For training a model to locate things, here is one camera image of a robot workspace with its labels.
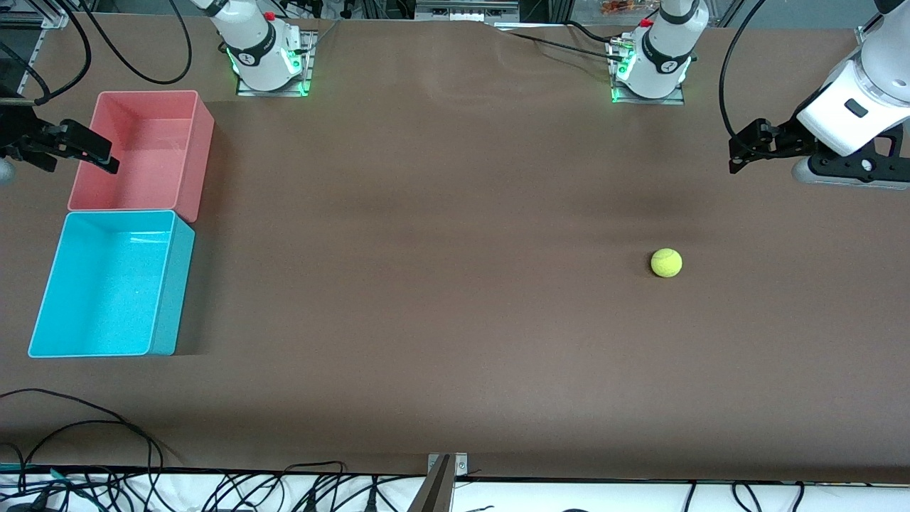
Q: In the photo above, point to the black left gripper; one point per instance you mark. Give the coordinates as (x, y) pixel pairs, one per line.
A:
(788, 137)

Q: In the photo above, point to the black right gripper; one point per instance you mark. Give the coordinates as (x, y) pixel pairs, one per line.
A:
(21, 132)

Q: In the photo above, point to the yellow-green tennis ball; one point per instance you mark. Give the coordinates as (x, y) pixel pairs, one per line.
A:
(666, 262)

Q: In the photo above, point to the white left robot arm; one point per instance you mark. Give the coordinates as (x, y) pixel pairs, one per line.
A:
(860, 107)

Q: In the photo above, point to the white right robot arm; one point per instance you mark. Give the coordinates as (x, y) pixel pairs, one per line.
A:
(249, 43)

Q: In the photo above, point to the pink plastic bin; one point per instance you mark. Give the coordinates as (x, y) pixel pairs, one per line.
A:
(149, 153)

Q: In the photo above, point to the blue plastic bin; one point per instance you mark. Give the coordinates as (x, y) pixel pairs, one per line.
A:
(106, 284)

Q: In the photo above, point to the clear box with orange items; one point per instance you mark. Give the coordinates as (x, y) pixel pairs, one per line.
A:
(625, 7)

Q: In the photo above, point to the grey power strip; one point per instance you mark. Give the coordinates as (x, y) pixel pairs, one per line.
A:
(462, 11)

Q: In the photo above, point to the black power plug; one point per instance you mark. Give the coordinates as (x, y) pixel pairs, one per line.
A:
(309, 500)
(370, 500)

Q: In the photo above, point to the dark metal bar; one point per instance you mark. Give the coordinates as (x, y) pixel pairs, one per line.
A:
(434, 492)

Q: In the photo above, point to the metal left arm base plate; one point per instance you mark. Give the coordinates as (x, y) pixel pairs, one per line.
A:
(654, 102)

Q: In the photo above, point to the aluminium frame profile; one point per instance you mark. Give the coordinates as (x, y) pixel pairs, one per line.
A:
(28, 18)

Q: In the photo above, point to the silver metal bracket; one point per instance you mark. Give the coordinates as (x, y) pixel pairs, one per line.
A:
(461, 466)

